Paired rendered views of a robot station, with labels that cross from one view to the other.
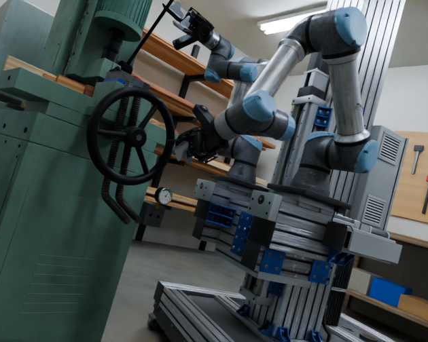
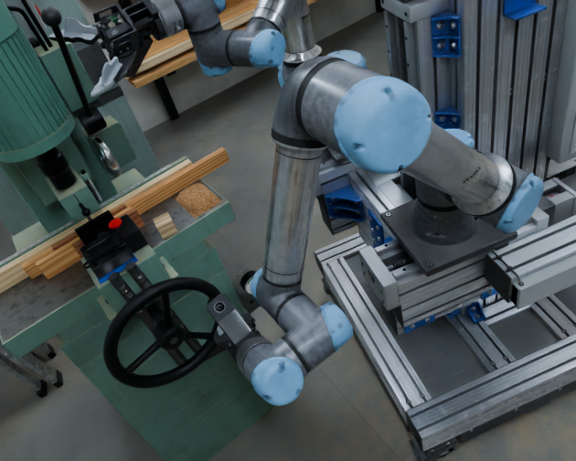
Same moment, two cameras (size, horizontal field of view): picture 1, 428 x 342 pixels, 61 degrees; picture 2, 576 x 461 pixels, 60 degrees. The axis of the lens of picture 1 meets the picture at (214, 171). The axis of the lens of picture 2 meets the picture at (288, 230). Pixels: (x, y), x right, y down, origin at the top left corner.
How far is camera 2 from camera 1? 1.10 m
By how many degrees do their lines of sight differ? 49
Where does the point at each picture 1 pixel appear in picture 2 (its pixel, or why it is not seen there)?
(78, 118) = (100, 314)
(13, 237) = (142, 412)
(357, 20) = (389, 130)
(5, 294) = (172, 432)
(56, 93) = (56, 323)
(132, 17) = (37, 134)
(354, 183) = (547, 99)
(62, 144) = not seen: hidden behind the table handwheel
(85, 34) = not seen: hidden behind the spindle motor
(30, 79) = (22, 341)
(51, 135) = (92, 347)
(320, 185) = (454, 232)
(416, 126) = not seen: outside the picture
